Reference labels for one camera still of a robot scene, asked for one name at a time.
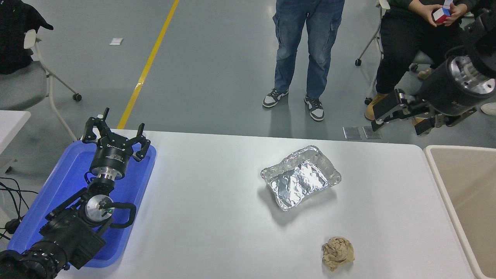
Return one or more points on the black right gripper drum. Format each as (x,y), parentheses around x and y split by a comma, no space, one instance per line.
(438,89)

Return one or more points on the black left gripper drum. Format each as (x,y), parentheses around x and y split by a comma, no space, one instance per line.
(110,157)

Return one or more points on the colourful puzzle cube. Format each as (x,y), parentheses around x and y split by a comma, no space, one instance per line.
(441,14)

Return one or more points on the foil tray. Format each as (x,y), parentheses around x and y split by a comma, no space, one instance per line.
(300,180)

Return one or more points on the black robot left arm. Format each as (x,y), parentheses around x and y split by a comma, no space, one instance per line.
(73,232)

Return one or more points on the grey metal floor plate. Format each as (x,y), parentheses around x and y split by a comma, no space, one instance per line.
(352,133)
(372,133)

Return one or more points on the seated person's right hand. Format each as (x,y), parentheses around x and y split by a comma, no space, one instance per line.
(424,11)

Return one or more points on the seated person's left hand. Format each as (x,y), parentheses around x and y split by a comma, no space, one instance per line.
(457,11)

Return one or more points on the blue plastic tray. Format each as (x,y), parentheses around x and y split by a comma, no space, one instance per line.
(69,174)

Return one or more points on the seated person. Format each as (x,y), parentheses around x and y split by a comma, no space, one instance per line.
(407,46)

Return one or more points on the large pale bin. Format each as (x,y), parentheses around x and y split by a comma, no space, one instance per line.
(471,193)

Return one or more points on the white name badge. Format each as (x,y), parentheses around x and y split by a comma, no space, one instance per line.
(448,4)

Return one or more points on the white paper scrap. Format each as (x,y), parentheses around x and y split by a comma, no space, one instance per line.
(116,41)

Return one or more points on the white side table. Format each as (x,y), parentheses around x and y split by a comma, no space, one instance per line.
(11,124)

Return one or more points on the standing person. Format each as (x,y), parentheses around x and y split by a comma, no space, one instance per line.
(310,38)

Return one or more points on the black garment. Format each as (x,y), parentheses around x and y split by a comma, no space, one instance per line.
(15,35)

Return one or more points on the crumpled tan paper ball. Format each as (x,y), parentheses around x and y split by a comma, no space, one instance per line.
(338,254)

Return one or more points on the grey chair with white frame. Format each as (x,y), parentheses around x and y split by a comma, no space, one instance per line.
(19,85)

